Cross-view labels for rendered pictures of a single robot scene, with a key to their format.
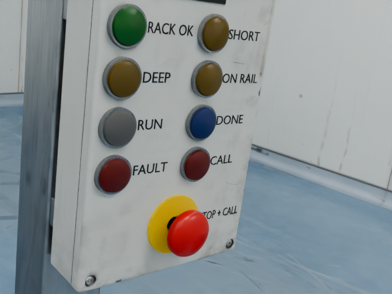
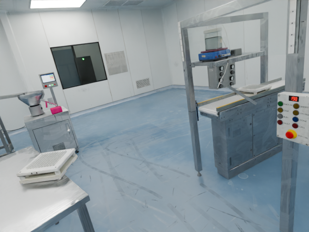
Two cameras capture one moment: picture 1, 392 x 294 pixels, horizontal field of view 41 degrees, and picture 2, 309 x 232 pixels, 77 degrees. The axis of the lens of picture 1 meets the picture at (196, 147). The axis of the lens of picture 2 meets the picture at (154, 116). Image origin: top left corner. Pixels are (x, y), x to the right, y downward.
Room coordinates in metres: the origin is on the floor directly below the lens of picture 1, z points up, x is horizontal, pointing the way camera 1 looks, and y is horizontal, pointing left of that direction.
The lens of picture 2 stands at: (0.04, -1.11, 1.40)
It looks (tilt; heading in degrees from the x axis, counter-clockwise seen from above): 18 degrees down; 109
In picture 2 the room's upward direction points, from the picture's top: 10 degrees counter-clockwise
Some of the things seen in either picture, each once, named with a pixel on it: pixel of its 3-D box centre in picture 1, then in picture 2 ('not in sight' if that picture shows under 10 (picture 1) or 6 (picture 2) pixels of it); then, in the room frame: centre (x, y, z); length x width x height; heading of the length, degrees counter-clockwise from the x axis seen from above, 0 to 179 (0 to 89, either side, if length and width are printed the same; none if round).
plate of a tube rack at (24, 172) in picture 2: not in sight; (48, 161); (-0.97, -0.29, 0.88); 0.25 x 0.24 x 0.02; 105
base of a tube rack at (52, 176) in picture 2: not in sight; (50, 167); (-0.97, -0.29, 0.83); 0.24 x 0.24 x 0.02; 15
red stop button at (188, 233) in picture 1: (177, 226); (291, 134); (0.41, 0.01, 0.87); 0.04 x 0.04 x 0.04; 42
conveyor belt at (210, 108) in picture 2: not in sight; (255, 95); (0.44, 1.19, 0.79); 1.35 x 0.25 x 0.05; 42
